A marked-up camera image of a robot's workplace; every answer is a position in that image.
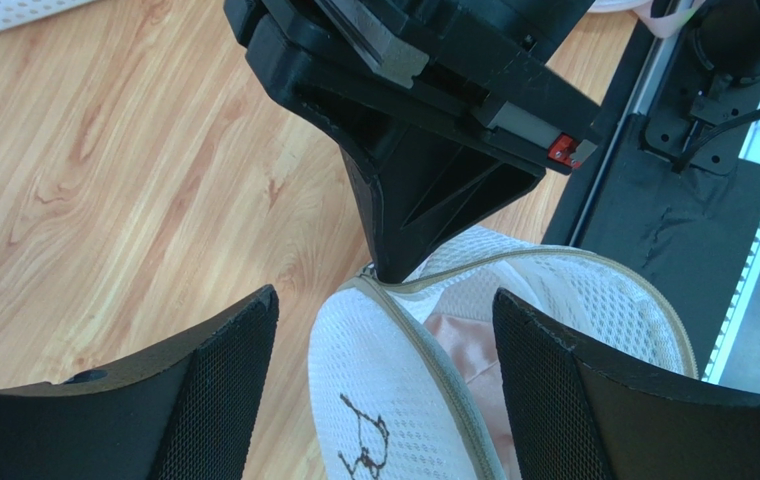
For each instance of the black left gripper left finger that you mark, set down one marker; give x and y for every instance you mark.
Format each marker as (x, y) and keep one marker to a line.
(183, 408)

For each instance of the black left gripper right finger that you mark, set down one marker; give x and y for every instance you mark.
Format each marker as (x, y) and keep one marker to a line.
(580, 409)

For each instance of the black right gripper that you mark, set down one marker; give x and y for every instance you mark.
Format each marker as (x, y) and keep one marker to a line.
(445, 111)

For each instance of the white mesh laundry bag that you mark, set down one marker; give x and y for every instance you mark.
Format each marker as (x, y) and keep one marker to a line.
(386, 399)

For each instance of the pink satin bra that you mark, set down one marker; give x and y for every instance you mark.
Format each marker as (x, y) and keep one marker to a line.
(471, 346)

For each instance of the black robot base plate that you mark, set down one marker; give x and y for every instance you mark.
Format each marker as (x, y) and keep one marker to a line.
(688, 233)

